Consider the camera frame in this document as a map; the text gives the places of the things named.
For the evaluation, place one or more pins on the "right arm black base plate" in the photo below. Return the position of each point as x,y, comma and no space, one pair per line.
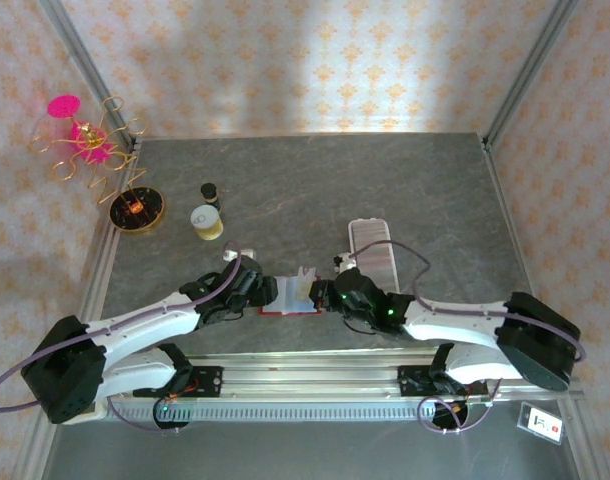
410,380

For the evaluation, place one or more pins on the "aluminium frame post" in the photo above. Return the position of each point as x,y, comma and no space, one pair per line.
532,65
85,65

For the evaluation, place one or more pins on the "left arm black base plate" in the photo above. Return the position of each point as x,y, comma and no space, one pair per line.
207,380

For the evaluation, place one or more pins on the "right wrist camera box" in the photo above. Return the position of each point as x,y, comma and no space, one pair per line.
343,260

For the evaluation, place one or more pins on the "white badge with red mark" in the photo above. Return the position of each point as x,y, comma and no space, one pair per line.
540,422

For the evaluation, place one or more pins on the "white slotted plastic tray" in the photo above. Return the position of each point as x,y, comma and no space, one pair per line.
370,225

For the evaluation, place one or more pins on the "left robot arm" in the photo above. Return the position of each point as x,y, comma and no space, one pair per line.
135,320

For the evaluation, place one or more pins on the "pink disc decoration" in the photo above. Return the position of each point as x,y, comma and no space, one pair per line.
64,106

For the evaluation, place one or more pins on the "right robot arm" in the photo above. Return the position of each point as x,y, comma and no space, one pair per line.
460,320

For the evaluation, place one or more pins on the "small black bottle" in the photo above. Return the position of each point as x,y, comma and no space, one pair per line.
210,192

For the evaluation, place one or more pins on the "gold tin can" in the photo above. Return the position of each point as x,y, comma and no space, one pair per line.
206,220

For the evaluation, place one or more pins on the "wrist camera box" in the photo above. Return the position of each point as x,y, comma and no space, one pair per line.
237,254
343,260

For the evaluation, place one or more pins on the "silver diamond print card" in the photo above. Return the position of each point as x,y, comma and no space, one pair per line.
303,286

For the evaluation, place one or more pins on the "aluminium mounting rail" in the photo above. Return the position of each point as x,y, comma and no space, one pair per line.
310,375

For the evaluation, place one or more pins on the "red leather card holder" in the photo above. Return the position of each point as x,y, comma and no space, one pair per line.
285,300

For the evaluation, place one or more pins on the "stack of plastic cards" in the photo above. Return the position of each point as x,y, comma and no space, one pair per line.
380,260

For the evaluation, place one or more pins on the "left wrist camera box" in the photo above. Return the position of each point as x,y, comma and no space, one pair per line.
237,254

